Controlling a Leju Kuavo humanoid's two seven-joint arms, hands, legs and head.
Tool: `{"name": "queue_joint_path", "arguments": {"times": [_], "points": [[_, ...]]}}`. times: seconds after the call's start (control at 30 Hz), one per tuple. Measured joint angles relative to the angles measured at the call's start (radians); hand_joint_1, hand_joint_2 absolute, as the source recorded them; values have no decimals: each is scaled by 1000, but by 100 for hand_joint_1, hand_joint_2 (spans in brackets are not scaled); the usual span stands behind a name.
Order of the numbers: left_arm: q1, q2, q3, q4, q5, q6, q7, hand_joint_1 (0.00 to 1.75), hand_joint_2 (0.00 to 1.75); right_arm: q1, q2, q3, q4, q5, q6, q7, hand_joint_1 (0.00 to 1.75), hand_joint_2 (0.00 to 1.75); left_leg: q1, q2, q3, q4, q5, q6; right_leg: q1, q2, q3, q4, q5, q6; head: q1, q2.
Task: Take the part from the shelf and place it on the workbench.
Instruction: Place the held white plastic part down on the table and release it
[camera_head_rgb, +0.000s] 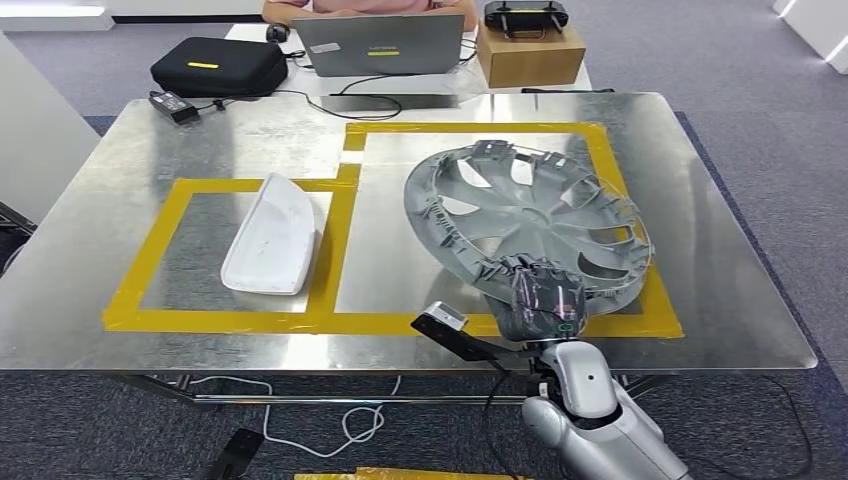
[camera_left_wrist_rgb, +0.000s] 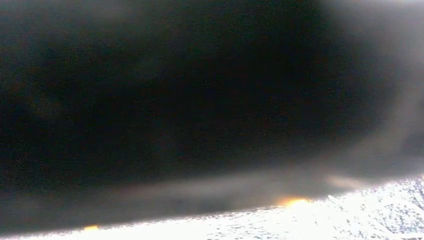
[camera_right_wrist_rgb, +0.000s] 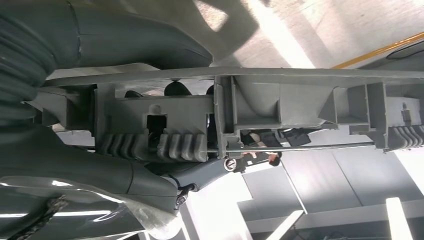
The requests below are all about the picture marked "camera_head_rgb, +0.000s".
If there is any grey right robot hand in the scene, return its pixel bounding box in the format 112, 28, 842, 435
496, 261, 588, 344

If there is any grey plastic wheel hubcap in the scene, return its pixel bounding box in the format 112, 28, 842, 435
404, 140, 654, 318

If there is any yellow workbench tape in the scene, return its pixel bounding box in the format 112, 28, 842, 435
102, 121, 685, 339

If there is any white plastic shell part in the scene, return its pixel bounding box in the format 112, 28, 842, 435
220, 173, 317, 296

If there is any stainless steel workbench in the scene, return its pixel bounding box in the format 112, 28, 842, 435
0, 91, 819, 407

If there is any yellow floor tape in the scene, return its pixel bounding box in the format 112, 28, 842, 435
294, 466, 531, 480

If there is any brown cardboard box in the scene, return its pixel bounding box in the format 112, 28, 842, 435
475, 23, 588, 89

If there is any black handheld controller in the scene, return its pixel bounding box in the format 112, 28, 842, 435
483, 0, 571, 38

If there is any grey laptop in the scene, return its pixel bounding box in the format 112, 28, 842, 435
291, 13, 466, 79

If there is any person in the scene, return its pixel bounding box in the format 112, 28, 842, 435
261, 0, 480, 33

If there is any white lit plinth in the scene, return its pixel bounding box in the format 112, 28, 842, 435
771, 0, 848, 75
0, 0, 115, 33

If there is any black zip case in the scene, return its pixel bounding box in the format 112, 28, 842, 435
150, 36, 290, 99

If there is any black power adapter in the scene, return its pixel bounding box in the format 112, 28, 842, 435
148, 90, 201, 125

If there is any white side table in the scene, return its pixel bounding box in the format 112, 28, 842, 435
0, 29, 102, 236

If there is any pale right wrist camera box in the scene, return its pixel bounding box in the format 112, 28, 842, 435
423, 301, 469, 331

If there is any black floor cable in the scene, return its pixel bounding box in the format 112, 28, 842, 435
682, 376, 815, 480

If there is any white floor cable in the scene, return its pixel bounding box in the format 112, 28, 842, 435
188, 374, 403, 460

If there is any black adapter cable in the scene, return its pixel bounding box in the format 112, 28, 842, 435
198, 72, 405, 123

